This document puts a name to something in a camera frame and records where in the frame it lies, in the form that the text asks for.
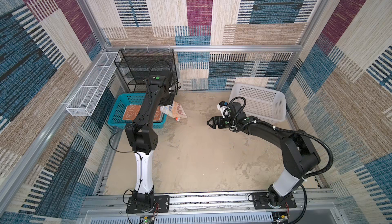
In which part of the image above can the teal plastic basket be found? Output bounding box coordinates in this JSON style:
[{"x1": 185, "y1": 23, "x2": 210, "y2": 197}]
[{"x1": 108, "y1": 93, "x2": 167, "y2": 129}]

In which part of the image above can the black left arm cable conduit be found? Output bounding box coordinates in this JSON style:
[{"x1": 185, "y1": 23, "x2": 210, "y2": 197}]
[{"x1": 147, "y1": 59, "x2": 182, "y2": 93}]

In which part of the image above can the aluminium frame post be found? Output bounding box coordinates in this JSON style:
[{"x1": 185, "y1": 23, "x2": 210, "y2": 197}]
[{"x1": 276, "y1": 0, "x2": 329, "y2": 91}]

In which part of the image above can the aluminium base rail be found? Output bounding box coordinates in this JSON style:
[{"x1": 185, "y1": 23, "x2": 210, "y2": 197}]
[{"x1": 77, "y1": 189, "x2": 349, "y2": 224}]

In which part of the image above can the orange and cream towel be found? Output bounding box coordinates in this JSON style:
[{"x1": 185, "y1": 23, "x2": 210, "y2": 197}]
[{"x1": 122, "y1": 105, "x2": 163, "y2": 123}]

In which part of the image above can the black wire shelf rack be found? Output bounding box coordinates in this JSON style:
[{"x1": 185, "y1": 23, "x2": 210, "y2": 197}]
[{"x1": 114, "y1": 49, "x2": 179, "y2": 93}]

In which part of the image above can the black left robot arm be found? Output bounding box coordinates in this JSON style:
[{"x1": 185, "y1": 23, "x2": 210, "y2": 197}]
[{"x1": 125, "y1": 70, "x2": 175, "y2": 214}]

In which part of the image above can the white wire mesh tray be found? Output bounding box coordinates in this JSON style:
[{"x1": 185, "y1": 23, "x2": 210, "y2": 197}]
[{"x1": 66, "y1": 52, "x2": 117, "y2": 116}]

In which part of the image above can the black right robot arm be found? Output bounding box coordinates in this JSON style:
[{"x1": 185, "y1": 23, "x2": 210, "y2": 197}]
[{"x1": 207, "y1": 102, "x2": 321, "y2": 208}]

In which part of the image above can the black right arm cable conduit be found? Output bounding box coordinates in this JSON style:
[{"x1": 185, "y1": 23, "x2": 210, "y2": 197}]
[{"x1": 228, "y1": 96, "x2": 334, "y2": 180}]

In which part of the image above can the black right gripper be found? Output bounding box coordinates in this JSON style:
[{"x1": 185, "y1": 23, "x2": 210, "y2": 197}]
[{"x1": 206, "y1": 115, "x2": 236, "y2": 130}]

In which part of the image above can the white plastic laundry basket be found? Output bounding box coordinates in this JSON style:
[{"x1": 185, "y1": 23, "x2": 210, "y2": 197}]
[{"x1": 230, "y1": 83, "x2": 286, "y2": 125}]

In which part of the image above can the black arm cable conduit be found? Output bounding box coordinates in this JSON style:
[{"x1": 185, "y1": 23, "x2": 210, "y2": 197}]
[
  {"x1": 147, "y1": 59, "x2": 182, "y2": 93},
  {"x1": 228, "y1": 96, "x2": 334, "y2": 180}
]

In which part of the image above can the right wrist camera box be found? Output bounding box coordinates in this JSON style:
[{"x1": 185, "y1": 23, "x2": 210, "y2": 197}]
[{"x1": 217, "y1": 101, "x2": 230, "y2": 118}]

